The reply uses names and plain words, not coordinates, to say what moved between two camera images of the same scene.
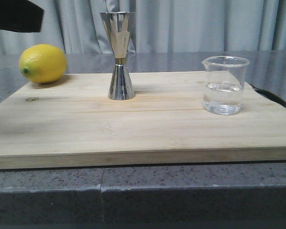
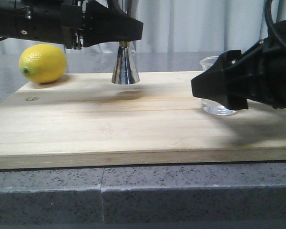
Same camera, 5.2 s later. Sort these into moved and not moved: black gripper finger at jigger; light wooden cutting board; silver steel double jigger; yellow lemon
Moved: black gripper finger at jigger; silver steel double jigger
Not moved: yellow lemon; light wooden cutting board
